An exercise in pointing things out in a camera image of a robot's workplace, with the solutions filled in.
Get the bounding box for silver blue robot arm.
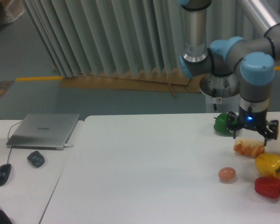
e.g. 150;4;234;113
179;0;280;140

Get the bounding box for brown cardboard sheet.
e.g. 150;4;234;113
59;68;205;97

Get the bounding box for yellow bell pepper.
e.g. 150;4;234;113
255;153;280;179

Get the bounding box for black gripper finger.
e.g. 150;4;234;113
225;112;244;139
259;120;279;146

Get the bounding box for red bell pepper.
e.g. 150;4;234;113
254;176;280;199

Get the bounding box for white usb plug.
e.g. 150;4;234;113
64;144;74;148

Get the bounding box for silver laptop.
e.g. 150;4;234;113
6;113;80;150

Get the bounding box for brown egg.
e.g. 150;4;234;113
218;167;236;182

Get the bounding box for grey pleated curtain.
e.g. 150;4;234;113
20;0;280;79

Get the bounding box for black mouse cable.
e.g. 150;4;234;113
0;118;24;165

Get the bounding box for green bell pepper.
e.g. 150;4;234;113
213;113;233;136

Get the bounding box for bread loaf piece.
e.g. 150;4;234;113
233;138;265;158

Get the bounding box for black computer mouse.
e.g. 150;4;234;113
0;163;12;186

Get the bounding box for small black controller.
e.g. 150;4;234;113
27;151;45;168

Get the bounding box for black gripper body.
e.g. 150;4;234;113
237;107;267;131

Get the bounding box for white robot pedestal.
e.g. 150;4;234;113
199;73;240;113

